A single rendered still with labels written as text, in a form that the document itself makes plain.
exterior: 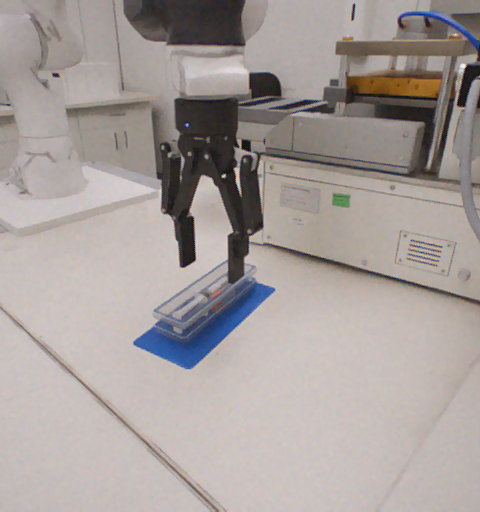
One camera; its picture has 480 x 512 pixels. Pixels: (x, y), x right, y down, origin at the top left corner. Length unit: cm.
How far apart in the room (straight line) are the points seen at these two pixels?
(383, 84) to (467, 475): 55
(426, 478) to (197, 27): 46
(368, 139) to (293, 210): 18
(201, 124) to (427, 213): 37
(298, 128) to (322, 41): 190
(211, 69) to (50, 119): 70
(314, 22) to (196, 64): 222
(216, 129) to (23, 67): 65
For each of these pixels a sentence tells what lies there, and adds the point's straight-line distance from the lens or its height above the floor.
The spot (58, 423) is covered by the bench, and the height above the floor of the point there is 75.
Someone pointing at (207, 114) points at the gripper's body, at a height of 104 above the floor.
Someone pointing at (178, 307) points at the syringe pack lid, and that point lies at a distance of 58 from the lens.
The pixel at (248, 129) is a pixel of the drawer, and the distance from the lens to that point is 87.
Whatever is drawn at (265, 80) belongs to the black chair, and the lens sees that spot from 269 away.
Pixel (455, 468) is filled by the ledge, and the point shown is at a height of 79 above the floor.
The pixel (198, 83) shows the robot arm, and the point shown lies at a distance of 45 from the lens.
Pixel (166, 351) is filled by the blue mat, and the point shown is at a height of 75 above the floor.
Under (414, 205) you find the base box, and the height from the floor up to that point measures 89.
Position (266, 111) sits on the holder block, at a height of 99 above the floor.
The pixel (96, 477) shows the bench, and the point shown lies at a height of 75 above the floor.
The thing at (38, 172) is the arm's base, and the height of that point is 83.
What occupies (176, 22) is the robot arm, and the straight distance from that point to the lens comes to 51.
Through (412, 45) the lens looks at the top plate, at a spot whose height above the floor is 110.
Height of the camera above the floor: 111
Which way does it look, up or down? 26 degrees down
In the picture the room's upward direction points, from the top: straight up
